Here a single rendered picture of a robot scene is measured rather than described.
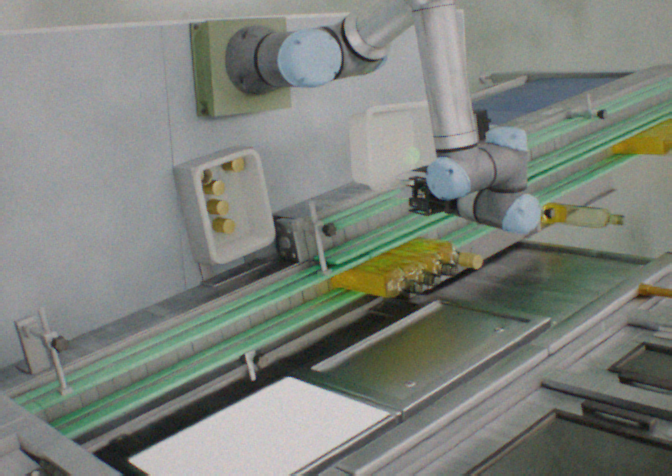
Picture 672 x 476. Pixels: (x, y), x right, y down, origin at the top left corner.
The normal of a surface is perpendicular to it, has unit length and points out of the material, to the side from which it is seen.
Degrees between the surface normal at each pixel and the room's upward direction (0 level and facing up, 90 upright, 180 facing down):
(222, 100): 2
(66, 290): 0
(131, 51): 0
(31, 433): 90
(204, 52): 90
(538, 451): 90
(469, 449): 90
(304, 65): 9
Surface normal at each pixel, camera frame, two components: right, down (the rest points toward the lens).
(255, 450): -0.18, -0.94
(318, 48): 0.53, 0.15
